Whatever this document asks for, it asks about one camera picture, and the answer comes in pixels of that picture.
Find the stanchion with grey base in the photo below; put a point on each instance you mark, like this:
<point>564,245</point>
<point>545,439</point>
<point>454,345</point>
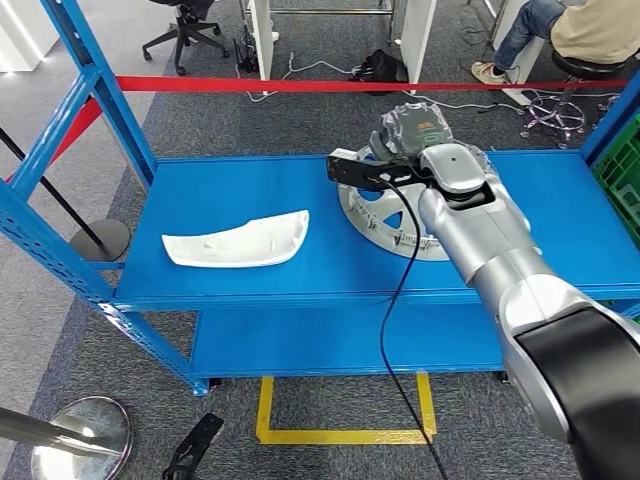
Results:
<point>100,240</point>

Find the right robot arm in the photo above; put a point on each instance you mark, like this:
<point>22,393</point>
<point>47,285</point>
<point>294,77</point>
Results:
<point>475,232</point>

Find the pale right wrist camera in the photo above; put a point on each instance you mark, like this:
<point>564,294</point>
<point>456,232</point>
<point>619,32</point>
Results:
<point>345,154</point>

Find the black bag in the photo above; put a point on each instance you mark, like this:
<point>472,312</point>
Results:
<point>380,69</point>

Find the small black device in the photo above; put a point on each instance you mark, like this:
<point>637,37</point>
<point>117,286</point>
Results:
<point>246,61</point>

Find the blue metal shelf rack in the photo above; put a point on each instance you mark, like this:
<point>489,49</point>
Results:
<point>225,185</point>

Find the red barrier belt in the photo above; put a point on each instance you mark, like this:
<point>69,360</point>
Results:
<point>300,85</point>
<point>75,129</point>

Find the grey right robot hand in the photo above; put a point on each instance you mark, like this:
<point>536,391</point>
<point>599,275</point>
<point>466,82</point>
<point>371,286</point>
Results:
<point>415,129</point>

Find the black office chair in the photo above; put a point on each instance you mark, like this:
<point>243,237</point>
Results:
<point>187,30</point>

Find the person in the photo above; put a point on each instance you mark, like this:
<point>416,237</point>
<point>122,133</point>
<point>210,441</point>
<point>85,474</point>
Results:
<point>595,30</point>

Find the black round stool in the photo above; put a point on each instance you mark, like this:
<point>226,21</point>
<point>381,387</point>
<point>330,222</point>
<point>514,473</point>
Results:
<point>585,68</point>

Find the white plastic car part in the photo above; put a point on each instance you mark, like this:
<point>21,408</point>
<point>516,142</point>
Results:
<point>240,245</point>

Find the chrome stanchion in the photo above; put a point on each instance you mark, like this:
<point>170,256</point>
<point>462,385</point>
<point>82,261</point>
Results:
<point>100,424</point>

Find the white desk panel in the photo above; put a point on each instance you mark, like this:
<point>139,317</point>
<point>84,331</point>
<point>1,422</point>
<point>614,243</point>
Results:
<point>520,97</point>
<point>261,40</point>
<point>417,40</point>

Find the silver wheel hubcap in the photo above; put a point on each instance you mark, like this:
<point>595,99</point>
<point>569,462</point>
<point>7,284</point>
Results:
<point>370,218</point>

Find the white cabinet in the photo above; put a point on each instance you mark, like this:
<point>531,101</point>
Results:
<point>20,40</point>

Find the yellow floor tape square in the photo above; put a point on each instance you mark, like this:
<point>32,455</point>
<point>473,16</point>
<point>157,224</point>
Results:
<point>345,437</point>

